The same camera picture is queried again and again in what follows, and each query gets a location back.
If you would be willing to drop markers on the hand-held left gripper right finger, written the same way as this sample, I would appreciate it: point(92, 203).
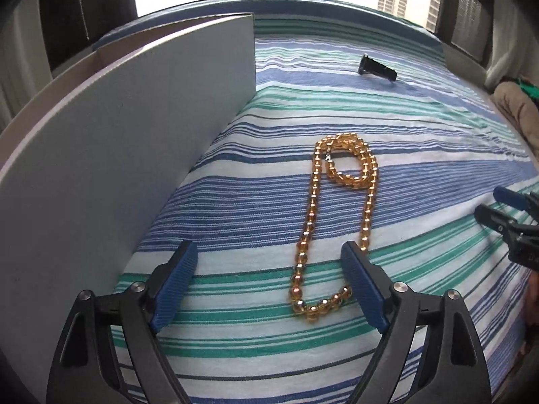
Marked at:
point(366, 290)

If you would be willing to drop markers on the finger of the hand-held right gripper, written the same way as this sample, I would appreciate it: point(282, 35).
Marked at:
point(495, 218)
point(505, 193)

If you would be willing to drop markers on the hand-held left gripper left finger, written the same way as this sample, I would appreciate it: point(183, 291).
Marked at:
point(174, 286)

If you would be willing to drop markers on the white cardboard box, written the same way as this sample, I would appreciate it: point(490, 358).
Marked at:
point(126, 134)

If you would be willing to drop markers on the person's right forearm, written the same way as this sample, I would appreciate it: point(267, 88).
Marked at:
point(532, 307)

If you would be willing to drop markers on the beige cloth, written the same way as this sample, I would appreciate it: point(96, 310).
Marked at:
point(516, 105)

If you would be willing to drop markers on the striped bedsheet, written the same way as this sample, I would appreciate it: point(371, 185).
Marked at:
point(421, 143)

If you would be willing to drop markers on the green cloth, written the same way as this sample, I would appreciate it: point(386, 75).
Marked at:
point(529, 88)

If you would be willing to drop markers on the white curtain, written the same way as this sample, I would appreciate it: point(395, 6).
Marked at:
point(21, 71)
point(513, 42)

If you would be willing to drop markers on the black plastic clip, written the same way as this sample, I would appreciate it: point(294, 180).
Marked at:
point(379, 68)

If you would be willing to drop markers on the dark mesh panel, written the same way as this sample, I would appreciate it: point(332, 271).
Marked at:
point(467, 12)

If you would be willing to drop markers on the dark curtain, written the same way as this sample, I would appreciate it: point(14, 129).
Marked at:
point(84, 8)

